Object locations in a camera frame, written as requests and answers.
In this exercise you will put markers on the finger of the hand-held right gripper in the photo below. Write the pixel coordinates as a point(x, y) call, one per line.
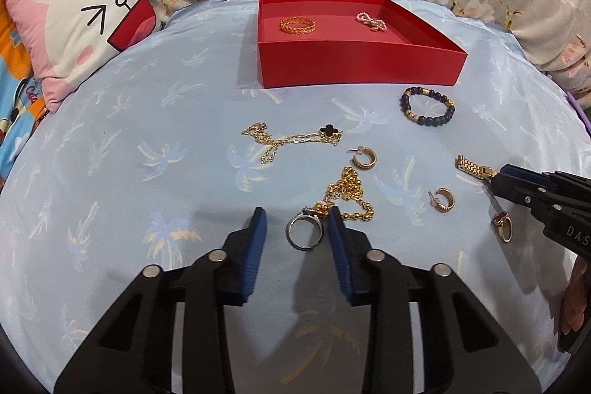
point(526, 174)
point(517, 193)

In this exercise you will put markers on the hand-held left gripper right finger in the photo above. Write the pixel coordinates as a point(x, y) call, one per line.
point(339, 246)

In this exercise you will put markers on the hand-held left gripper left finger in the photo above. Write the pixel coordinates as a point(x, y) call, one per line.
point(255, 246)

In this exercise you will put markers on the gold hoop earring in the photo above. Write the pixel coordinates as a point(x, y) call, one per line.
point(364, 164)
point(447, 205)

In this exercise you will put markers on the red cardboard box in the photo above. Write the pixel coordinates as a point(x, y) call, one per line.
point(360, 57)

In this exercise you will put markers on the person's right hand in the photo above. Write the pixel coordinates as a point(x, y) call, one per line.
point(577, 297)

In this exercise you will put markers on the purple cloth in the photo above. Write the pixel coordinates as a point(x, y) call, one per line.
point(582, 110)

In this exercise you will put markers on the colourful cartoon blanket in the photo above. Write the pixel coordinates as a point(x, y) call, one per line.
point(18, 108)

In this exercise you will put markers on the cartoon rabbit pillow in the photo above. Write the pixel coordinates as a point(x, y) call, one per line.
point(69, 34)

